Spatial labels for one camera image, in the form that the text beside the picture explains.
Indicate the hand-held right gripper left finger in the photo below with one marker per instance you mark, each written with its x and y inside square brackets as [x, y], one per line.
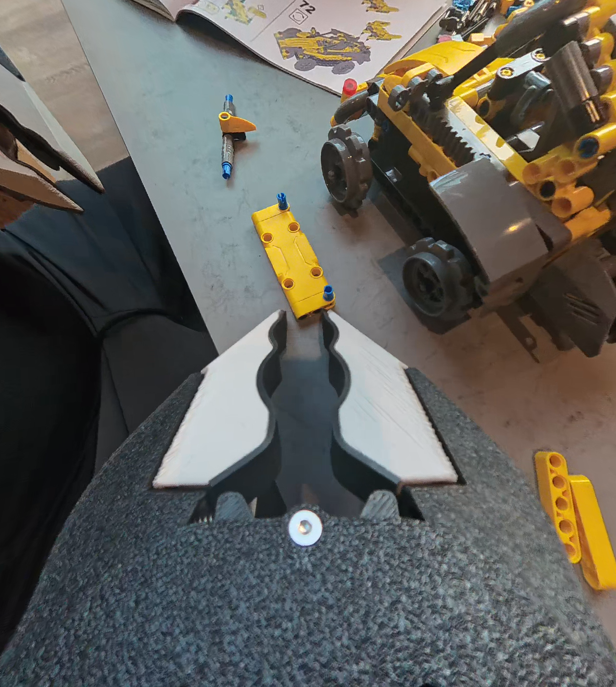
[222, 424]

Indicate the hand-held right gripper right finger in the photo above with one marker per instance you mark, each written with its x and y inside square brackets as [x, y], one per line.
[388, 424]

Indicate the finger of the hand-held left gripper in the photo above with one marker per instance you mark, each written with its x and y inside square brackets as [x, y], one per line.
[28, 107]
[7, 174]

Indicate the yellow rectangular brick block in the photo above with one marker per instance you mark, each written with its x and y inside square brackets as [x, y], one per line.
[291, 257]

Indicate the yellow grey toy brick vehicle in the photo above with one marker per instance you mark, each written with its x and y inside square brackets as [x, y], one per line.
[501, 225]

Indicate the pile of brick parts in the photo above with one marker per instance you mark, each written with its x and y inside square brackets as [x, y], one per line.
[469, 16]

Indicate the grey desk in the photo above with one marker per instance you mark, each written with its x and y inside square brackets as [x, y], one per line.
[179, 161]

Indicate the yellow holed beam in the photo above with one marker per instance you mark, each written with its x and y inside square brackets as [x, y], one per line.
[557, 483]

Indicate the person's black clothing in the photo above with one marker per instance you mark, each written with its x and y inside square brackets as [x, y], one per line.
[44, 375]

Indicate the grey axle with yellow cam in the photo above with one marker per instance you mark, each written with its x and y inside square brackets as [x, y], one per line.
[226, 150]

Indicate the yellow curved panel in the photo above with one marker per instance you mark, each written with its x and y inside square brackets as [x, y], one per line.
[597, 536]

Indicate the building instruction booklet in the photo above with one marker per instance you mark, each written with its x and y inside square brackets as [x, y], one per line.
[393, 32]

